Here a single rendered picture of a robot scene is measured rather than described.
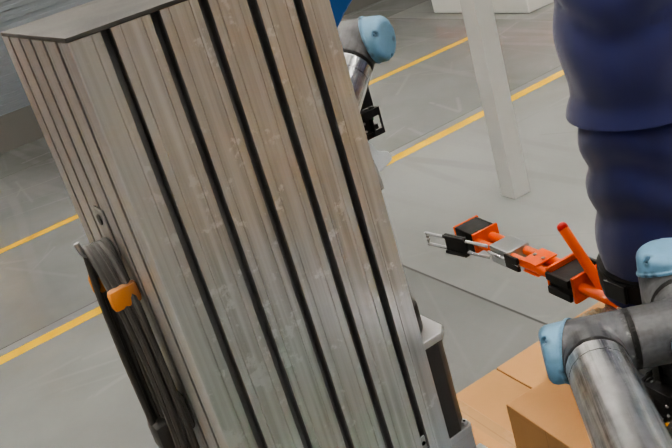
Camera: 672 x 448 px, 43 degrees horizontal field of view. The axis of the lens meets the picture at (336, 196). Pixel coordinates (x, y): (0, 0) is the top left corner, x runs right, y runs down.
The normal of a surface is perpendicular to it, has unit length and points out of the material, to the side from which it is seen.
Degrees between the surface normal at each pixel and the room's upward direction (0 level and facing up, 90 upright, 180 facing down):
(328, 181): 90
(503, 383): 0
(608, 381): 7
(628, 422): 7
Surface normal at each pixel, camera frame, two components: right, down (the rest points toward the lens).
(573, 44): -0.85, 0.15
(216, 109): 0.54, 0.18
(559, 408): -0.26, -0.89
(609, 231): -0.96, 0.10
